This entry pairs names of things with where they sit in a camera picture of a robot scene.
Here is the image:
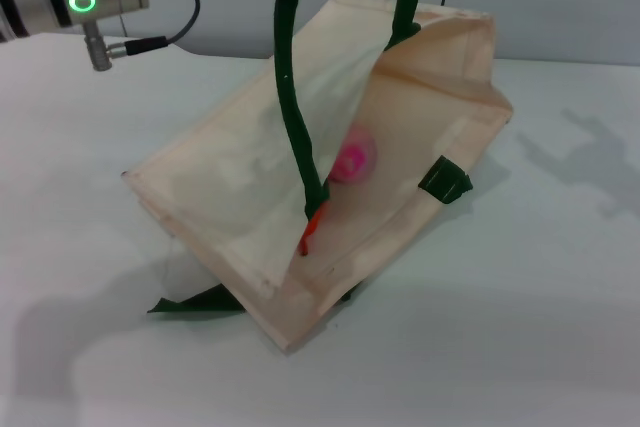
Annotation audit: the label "pink toy peach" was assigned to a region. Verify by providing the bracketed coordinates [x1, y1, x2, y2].
[327, 125, 378, 185]

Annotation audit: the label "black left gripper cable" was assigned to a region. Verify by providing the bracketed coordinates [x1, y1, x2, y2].
[83, 0, 202, 74]

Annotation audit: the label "cream canvas handbag green handles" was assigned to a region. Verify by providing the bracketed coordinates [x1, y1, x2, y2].
[119, 0, 515, 354]

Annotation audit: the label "orange toy fruit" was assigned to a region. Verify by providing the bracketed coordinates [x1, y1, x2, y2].
[299, 202, 329, 258]

